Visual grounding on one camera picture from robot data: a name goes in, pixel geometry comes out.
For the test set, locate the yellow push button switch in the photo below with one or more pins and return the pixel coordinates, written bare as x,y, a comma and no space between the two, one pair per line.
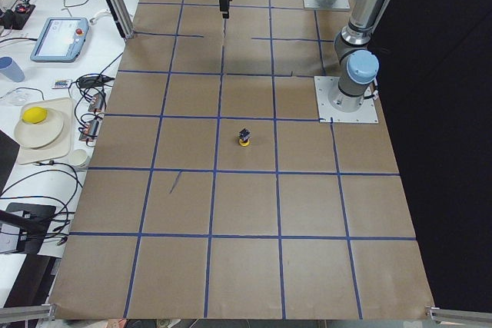
244,137

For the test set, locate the black device with red button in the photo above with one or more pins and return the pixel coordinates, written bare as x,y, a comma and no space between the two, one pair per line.
16,19

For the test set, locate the upper circuit board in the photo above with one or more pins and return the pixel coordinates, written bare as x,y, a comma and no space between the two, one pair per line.
97,102

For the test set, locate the circuit board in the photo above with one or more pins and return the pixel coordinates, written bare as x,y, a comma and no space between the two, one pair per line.
97,102
89,131

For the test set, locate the near teach pendant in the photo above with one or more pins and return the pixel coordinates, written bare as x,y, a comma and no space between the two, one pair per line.
61,40

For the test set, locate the lower circuit board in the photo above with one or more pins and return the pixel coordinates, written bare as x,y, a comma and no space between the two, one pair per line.
89,131

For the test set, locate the white paper cup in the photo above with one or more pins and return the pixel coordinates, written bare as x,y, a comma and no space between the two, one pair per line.
79,159

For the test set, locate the cream rectangular tray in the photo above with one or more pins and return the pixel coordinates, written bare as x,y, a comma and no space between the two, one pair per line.
61,146

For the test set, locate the yellow lemon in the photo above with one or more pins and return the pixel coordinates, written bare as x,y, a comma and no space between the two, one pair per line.
35,115

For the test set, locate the blue plastic cup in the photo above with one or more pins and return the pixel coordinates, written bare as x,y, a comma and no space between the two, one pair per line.
10,69

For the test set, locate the clear plastic bag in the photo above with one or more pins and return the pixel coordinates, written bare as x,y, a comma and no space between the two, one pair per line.
22,95

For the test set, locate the cream round plate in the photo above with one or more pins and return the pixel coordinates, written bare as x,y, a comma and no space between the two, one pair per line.
40,134

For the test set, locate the black camera stand base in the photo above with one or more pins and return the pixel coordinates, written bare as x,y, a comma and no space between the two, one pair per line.
24,227

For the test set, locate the left aluminium corner bracket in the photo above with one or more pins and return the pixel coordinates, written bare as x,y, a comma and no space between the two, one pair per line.
26,313

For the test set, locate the aluminium corner bracket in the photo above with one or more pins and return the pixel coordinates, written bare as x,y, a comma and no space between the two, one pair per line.
459,316
26,313

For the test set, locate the right aluminium corner bracket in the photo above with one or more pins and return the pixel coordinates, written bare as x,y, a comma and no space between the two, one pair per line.
459,316

